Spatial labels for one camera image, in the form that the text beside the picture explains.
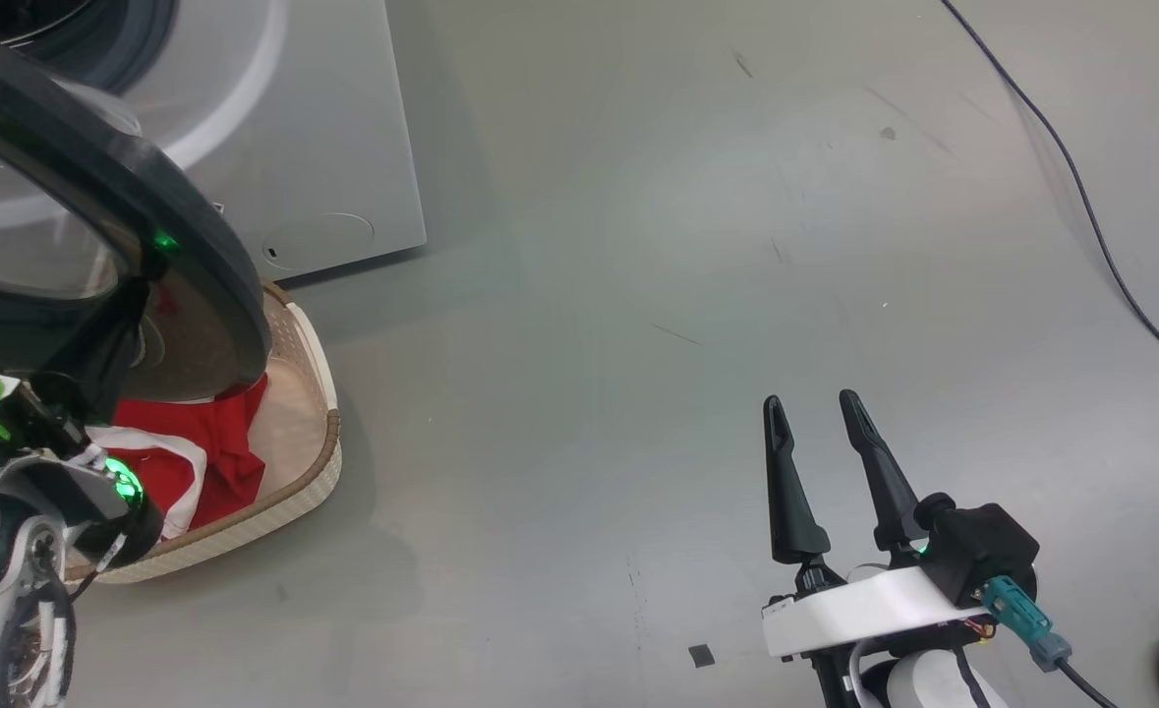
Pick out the black floor cable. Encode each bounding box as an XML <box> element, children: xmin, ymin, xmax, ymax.
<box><xmin>941</xmin><ymin>0</ymin><xmax>1159</xmax><ymax>386</ymax></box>

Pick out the cream perforated laundry basket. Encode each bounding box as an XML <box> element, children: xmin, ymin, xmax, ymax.
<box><xmin>63</xmin><ymin>280</ymin><xmax>343</xmax><ymax>585</ymax></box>

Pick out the white front-load washing machine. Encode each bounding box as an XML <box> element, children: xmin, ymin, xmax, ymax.
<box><xmin>0</xmin><ymin>0</ymin><xmax>429</xmax><ymax>286</ymax></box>

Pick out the red garment with white stripes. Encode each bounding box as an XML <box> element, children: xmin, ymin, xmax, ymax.
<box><xmin>87</xmin><ymin>372</ymin><xmax>270</xmax><ymax>540</ymax></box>

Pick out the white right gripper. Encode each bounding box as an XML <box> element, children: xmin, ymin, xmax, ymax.
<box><xmin>761</xmin><ymin>389</ymin><xmax>993</xmax><ymax>708</ymax></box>

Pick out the teal-plug right gripper cable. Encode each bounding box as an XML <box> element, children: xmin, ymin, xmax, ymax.
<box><xmin>972</xmin><ymin>576</ymin><xmax>1121</xmax><ymax>708</ymax></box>

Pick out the black round glass machine door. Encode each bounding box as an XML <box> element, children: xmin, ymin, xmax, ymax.
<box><xmin>0</xmin><ymin>15</ymin><xmax>274</xmax><ymax>404</ymax></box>

